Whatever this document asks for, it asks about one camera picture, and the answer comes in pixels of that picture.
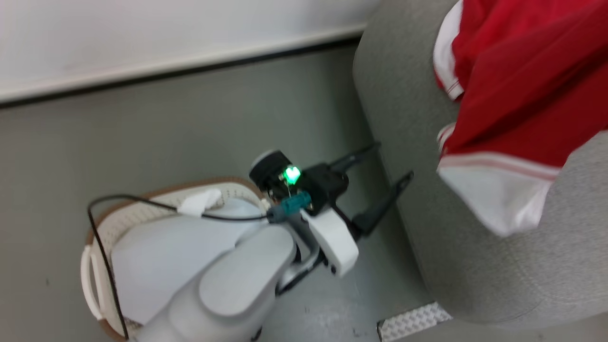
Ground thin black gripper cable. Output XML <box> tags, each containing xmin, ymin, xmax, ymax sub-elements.
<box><xmin>87</xmin><ymin>191</ymin><xmax>313</xmax><ymax>341</ymax></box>

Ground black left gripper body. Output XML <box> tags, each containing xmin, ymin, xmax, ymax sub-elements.
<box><xmin>279</xmin><ymin>162</ymin><xmax>350</xmax><ymax>215</ymax></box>

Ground grey fabric sofa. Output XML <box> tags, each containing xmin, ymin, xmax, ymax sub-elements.
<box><xmin>352</xmin><ymin>0</ymin><xmax>608</xmax><ymax>329</ymax></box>

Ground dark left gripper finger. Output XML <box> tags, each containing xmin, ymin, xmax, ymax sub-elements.
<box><xmin>329</xmin><ymin>142</ymin><xmax>381</xmax><ymax>172</ymax></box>
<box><xmin>351</xmin><ymin>171</ymin><xmax>414</xmax><ymax>238</ymax></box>

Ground white laundry basket brown rim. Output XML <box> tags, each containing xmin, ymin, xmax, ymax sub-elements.
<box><xmin>80</xmin><ymin>177</ymin><xmax>272</xmax><ymax>342</ymax></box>

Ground white and black baseboard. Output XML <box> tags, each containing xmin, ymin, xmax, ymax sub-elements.
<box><xmin>0</xmin><ymin>23</ymin><xmax>377</xmax><ymax>109</ymax></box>

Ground red and white garment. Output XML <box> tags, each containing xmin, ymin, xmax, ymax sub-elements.
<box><xmin>432</xmin><ymin>0</ymin><xmax>608</xmax><ymax>238</ymax></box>

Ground white textured tread plate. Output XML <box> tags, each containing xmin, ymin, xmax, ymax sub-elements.
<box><xmin>376</xmin><ymin>301</ymin><xmax>453</xmax><ymax>342</ymax></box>

